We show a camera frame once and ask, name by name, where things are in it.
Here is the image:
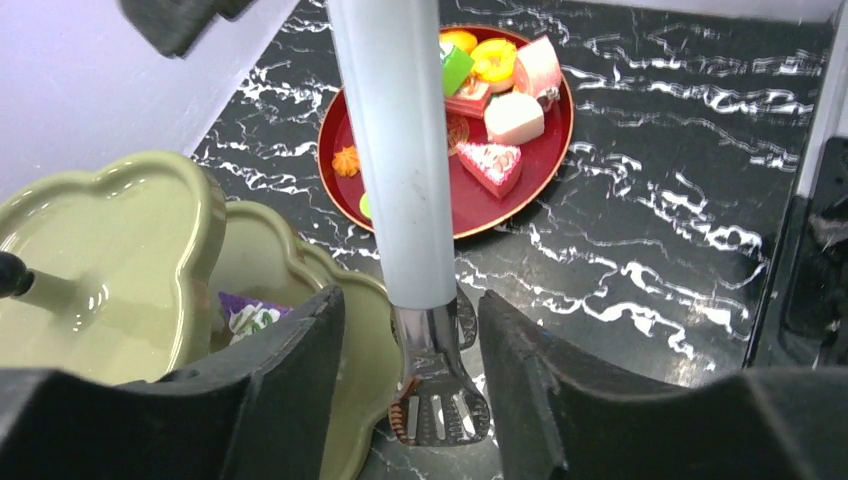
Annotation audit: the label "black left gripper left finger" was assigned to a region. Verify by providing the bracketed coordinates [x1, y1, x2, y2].
[1, 285, 345, 479]

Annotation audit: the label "green cube sweet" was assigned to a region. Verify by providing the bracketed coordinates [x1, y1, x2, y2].
[440, 42, 475, 97]

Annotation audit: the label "white plastic tongs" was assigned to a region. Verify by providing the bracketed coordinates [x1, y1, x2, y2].
[327, 1, 490, 447]

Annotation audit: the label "green three-tier serving stand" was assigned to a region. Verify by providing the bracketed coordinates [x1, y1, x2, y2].
[1, 151, 400, 479]

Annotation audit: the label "green macaron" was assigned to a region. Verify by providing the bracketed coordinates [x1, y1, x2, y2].
[358, 193, 371, 220]

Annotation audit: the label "white sugared cake piece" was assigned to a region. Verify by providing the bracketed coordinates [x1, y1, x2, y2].
[483, 92, 545, 145]

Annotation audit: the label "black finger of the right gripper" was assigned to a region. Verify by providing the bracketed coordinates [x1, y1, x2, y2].
[118, 0, 253, 58]

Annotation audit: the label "red layered cake square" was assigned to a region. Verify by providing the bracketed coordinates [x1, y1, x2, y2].
[445, 76, 491, 119]

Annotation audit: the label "red round lacquer tray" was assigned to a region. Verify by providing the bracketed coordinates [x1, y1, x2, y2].
[316, 74, 574, 239]

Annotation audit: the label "pink swirl roll cake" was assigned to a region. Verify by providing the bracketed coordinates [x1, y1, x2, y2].
[513, 35, 562, 112]

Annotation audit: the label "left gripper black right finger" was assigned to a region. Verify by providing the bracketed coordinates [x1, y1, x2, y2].
[478, 291, 847, 479]

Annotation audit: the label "orange flower cookie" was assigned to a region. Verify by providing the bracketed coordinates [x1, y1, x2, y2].
[331, 146, 361, 178]

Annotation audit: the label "purple frosted cake slice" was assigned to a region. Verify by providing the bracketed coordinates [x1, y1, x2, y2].
[218, 292, 293, 344]

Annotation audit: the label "pink sprinkled cake slice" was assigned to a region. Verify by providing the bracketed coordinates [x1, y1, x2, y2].
[456, 142, 523, 200]

